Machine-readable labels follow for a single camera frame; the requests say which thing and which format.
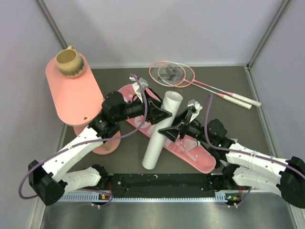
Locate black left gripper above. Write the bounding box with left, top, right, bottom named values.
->
left=114, top=91, right=172, bottom=125

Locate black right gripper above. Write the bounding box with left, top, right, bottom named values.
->
left=159, top=108, right=214, bottom=145

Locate white shuttlecock tube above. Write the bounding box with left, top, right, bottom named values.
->
left=142, top=91, right=183, bottom=170

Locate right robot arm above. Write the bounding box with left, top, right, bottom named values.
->
left=158, top=108, right=305, bottom=209

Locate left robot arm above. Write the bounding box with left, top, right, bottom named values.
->
left=28, top=92, right=173, bottom=206

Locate white pink badminton racket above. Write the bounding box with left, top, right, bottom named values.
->
left=149, top=61, right=261, bottom=110

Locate pink racket bag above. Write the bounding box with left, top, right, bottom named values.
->
left=118, top=84, right=216, bottom=174

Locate white shuttlecock lower right pair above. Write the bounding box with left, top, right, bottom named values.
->
left=220, top=160, right=229, bottom=167

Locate pink two-tier side table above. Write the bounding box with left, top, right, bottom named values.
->
left=45, top=52, right=122, bottom=156

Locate beige ceramic mug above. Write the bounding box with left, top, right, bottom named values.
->
left=55, top=46, right=84, bottom=78

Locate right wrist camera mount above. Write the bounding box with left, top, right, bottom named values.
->
left=187, top=99, right=203, bottom=122

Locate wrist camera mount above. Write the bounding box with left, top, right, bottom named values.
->
left=187, top=99, right=203, bottom=122
left=129, top=74, right=148, bottom=96

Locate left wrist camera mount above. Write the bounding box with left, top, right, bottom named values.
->
left=129, top=74, right=148, bottom=96

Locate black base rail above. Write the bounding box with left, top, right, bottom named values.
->
left=111, top=173, right=215, bottom=198

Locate grey slotted cable duct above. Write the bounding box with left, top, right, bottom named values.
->
left=58, top=192, right=112, bottom=202

